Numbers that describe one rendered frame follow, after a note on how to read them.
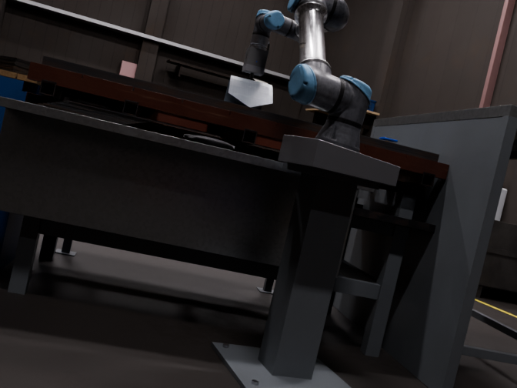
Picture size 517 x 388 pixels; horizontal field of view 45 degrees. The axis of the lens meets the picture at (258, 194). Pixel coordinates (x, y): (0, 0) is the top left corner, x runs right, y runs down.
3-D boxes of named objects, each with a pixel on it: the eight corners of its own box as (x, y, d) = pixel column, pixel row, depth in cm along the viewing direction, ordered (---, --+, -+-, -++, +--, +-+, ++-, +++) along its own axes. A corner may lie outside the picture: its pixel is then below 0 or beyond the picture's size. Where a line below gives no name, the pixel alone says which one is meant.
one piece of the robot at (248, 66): (266, 46, 273) (258, 82, 274) (247, 41, 271) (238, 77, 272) (271, 43, 264) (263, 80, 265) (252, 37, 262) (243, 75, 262)
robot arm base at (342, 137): (365, 158, 196) (375, 128, 195) (321, 143, 192) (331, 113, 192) (347, 155, 210) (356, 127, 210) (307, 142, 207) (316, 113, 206)
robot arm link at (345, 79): (369, 127, 197) (381, 86, 197) (333, 114, 193) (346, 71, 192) (351, 125, 208) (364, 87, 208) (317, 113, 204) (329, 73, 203)
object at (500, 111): (372, 126, 340) (374, 119, 340) (470, 151, 351) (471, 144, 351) (508, 115, 212) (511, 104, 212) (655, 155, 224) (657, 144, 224)
